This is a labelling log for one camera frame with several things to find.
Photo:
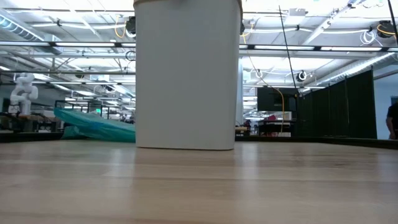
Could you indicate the teal plastic trash bag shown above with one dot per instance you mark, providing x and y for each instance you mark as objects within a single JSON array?
[{"x": 99, "y": 129}]

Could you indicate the black partition wall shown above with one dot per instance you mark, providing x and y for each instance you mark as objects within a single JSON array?
[{"x": 339, "y": 109}]

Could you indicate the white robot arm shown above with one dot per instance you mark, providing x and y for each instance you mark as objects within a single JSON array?
[{"x": 23, "y": 93}]

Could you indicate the wooden workbench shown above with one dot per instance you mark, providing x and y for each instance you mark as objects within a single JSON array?
[{"x": 28, "y": 118}]

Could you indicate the black aluminium table frame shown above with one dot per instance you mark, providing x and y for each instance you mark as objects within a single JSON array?
[{"x": 31, "y": 137}]

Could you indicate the person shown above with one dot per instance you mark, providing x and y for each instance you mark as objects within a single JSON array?
[{"x": 393, "y": 118}]

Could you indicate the silver ventilation duct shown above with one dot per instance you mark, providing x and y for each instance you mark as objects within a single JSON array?
[{"x": 18, "y": 29}]

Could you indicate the white plastic trash bin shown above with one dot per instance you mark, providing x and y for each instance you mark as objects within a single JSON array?
[{"x": 186, "y": 77}]

